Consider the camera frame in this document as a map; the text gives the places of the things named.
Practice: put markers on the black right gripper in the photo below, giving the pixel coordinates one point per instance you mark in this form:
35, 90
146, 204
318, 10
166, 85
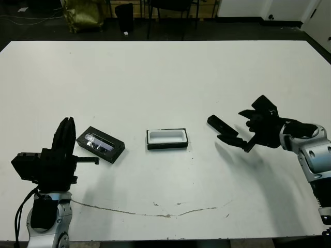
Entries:
266, 129

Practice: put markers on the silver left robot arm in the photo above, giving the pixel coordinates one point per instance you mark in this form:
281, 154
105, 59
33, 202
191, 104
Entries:
64, 214

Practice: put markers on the yellow green plastic bag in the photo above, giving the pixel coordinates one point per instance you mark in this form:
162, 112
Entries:
82, 15

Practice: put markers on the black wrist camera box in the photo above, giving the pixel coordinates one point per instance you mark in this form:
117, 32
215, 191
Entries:
26, 166
265, 104

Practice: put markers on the black upright bin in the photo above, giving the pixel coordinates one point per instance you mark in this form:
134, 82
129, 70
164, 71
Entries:
124, 18

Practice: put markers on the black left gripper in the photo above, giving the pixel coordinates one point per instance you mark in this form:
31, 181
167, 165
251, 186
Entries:
57, 170

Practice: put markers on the white paper sheet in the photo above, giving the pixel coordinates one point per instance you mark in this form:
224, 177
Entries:
22, 9

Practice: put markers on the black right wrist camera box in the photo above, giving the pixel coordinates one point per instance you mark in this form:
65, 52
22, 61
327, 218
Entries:
265, 104

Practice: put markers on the white door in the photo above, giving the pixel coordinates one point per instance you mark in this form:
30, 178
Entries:
322, 18

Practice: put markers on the black box base white tray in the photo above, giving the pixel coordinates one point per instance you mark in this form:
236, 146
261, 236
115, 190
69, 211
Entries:
166, 137

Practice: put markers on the black wall knob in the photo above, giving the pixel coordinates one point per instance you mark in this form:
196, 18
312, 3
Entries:
271, 17

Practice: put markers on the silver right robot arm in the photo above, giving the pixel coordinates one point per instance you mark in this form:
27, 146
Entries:
310, 160

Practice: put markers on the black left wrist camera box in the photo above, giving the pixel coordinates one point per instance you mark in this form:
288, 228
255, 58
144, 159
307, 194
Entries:
26, 166

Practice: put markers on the black glossy box lid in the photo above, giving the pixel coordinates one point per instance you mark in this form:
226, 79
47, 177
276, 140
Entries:
115, 152

